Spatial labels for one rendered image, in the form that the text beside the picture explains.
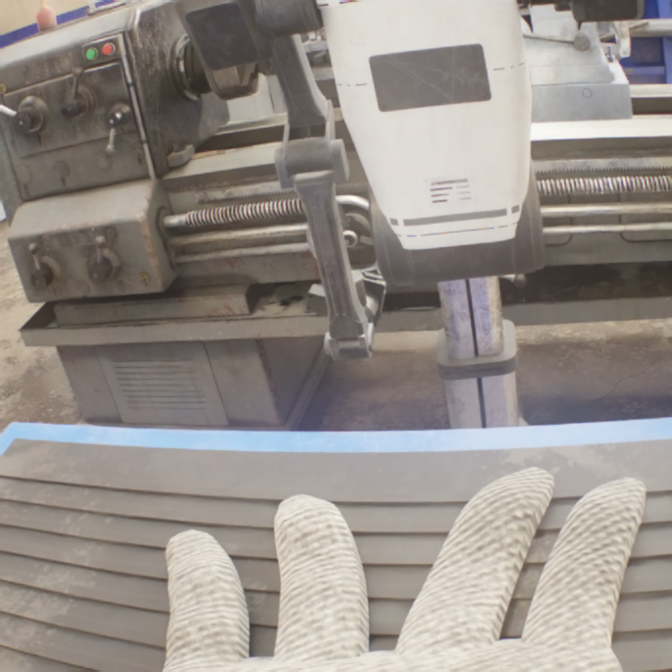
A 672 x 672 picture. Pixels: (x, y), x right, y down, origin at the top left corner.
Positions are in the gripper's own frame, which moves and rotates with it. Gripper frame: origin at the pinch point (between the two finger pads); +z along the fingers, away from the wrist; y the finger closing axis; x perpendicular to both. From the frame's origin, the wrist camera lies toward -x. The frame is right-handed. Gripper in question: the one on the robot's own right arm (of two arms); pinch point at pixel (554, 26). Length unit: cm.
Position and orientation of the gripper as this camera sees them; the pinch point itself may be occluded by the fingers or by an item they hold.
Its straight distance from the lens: 160.4
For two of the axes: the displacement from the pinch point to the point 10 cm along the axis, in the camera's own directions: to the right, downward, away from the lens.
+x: -0.2, 8.6, -5.2
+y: -9.7, 1.0, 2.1
